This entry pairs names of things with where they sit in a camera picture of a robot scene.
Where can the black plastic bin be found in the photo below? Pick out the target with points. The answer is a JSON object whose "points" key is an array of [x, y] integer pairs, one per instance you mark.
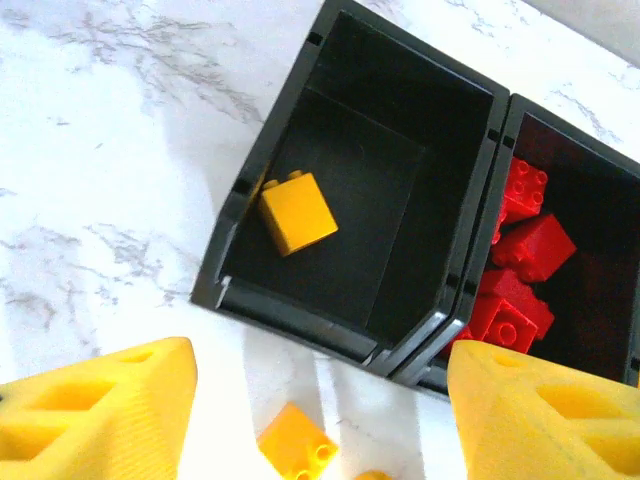
{"points": [[350, 175], [600, 225]]}

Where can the yellow black striped lego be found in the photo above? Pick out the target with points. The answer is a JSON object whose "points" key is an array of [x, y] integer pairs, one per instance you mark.
{"points": [[372, 476]]}

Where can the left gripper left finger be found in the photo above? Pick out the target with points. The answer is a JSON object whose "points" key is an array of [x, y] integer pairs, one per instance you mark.
{"points": [[100, 425]]}

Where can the small yellow lego brick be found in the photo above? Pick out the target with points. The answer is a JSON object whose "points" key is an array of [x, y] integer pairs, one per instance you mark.
{"points": [[292, 440], [300, 220]]}

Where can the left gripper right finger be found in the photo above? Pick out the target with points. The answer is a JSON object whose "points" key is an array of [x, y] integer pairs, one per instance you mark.
{"points": [[545, 430]]}

